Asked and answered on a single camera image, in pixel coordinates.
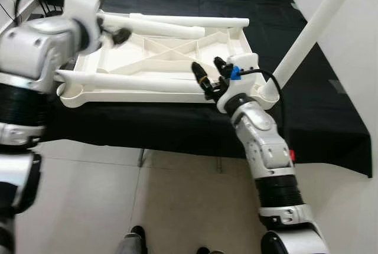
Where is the white plastic children table top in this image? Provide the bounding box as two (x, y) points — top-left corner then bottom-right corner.
(56, 11), (278, 110)

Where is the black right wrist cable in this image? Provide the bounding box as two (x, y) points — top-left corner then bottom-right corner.
(230, 68), (296, 161)

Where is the black tablecloth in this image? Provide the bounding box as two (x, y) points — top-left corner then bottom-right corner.
(44, 0), (374, 178)

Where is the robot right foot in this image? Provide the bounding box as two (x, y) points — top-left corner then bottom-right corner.
(195, 246), (228, 254)

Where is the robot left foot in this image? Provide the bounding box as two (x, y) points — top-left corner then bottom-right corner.
(115, 226), (148, 254)

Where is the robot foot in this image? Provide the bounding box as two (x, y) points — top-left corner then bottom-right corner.
(195, 246), (228, 254)
(115, 226), (148, 254)

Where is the clear tape piece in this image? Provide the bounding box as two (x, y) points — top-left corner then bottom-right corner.
(328, 79), (349, 95)

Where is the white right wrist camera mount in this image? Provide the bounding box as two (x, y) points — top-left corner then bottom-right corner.
(216, 53), (262, 114)

